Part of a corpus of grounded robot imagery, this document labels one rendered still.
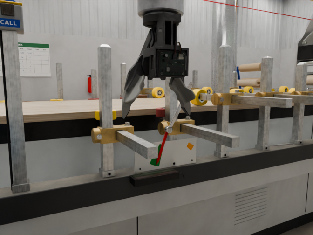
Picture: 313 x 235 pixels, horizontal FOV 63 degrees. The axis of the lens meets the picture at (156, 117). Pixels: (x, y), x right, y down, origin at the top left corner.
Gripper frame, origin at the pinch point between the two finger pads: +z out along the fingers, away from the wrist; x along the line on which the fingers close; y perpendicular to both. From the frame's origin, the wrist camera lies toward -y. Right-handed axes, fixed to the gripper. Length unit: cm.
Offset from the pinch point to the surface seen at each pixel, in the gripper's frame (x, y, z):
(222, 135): 25.3, -9.8, 7.8
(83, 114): -9, -52, 5
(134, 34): 245, -757, -162
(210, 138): 24.9, -15.4, 9.9
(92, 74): 10, -142, -14
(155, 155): 2.6, -6.8, 10.6
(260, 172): 70, -38, 35
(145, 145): 0.9, -9.2, 8.3
